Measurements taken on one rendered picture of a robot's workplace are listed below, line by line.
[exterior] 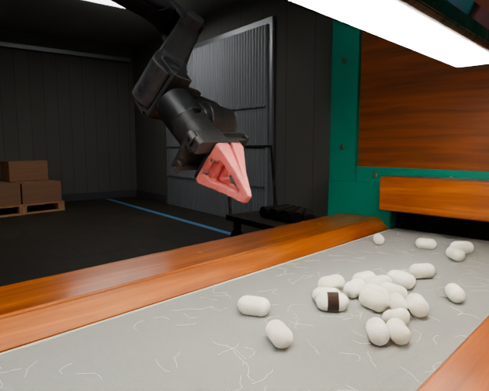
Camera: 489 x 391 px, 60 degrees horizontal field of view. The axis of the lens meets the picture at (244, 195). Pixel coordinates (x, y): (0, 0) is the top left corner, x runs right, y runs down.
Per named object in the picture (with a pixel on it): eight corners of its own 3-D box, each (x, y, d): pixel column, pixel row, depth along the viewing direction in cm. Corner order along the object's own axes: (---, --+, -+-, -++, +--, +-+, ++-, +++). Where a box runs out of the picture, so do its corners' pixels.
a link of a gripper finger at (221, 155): (285, 178, 55) (246, 133, 60) (247, 181, 50) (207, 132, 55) (260, 213, 59) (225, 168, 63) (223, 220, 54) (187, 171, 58)
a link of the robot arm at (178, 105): (146, 111, 62) (165, 79, 60) (180, 119, 68) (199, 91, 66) (168, 140, 59) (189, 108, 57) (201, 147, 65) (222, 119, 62)
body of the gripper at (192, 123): (252, 140, 59) (224, 108, 63) (195, 139, 52) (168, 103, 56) (231, 174, 63) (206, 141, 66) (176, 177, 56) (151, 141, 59)
